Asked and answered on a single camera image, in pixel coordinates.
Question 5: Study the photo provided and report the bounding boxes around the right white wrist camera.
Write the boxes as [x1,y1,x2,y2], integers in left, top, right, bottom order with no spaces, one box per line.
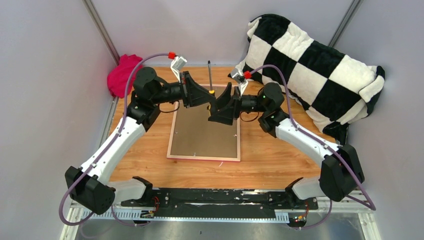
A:
[230,68,249,95]

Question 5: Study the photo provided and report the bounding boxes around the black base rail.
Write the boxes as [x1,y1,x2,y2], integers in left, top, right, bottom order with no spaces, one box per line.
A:
[120,188,318,223]

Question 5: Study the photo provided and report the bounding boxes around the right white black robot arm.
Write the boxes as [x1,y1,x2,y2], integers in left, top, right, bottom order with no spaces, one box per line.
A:
[207,82,365,209]

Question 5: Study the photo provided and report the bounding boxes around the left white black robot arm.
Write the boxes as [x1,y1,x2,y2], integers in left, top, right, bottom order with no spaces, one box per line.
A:
[65,66,216,215]

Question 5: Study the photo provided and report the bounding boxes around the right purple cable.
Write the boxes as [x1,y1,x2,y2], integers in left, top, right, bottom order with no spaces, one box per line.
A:
[243,64,377,231]

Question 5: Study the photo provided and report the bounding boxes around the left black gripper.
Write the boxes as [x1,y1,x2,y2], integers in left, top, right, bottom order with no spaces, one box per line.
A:
[151,72,216,109]

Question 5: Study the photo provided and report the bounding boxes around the left aluminium corner post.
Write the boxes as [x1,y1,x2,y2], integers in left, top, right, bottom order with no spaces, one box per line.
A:
[82,0,120,65]

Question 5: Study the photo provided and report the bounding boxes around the black white checkered pillow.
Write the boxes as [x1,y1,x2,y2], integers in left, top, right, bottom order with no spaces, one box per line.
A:
[236,13,386,145]

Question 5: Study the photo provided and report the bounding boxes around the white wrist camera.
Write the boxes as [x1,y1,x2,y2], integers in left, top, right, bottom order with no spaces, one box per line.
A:
[230,68,249,95]
[170,55,188,83]

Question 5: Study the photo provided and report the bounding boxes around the purple cable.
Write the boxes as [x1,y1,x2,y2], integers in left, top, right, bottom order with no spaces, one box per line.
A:
[243,64,377,231]
[58,51,176,228]

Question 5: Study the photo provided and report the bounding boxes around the aluminium corner post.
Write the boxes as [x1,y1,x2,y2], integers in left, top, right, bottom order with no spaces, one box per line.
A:
[328,0,363,48]
[82,0,120,65]

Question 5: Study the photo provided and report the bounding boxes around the magenta cloth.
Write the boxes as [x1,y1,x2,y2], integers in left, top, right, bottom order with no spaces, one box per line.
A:
[106,54,143,99]

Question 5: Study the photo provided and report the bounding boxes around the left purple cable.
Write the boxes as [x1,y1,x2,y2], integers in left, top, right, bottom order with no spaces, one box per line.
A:
[58,51,176,228]

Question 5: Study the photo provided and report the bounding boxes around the yellow black screwdriver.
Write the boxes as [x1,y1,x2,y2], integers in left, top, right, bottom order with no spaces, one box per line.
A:
[207,60,215,116]

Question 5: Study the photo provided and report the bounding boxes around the right aluminium corner post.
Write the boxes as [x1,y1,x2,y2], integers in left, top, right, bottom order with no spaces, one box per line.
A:
[328,0,363,48]

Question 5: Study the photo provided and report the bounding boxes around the pink picture frame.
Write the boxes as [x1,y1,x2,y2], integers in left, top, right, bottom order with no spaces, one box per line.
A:
[166,104,241,163]

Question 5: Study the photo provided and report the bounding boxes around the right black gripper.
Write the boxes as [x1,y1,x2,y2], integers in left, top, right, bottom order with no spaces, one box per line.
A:
[207,83,268,126]

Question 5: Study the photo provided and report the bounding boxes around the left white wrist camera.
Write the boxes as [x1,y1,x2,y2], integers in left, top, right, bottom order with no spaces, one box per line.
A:
[170,55,188,83]

